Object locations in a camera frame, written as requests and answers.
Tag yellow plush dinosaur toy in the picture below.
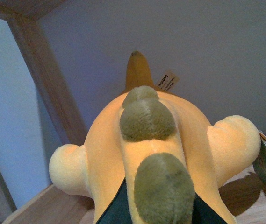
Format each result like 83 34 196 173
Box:
49 51 266 224

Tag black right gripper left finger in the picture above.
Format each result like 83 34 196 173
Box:
97 179 133 224

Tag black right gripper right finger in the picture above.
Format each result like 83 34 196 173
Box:
193 193 226 224

